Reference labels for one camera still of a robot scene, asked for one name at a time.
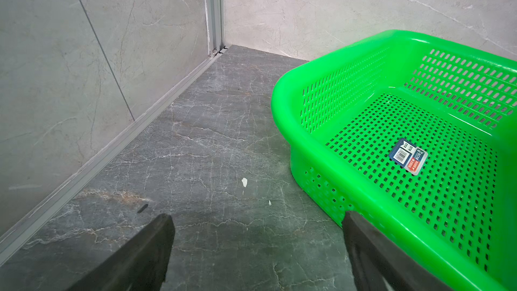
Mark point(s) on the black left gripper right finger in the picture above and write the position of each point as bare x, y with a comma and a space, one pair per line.
378, 264

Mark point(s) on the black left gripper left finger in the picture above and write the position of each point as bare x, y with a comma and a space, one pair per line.
140, 264

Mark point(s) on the green plastic basket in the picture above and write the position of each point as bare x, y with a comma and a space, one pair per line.
343, 113

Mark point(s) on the blue barcode label sticker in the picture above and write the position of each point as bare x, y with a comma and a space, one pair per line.
408, 156

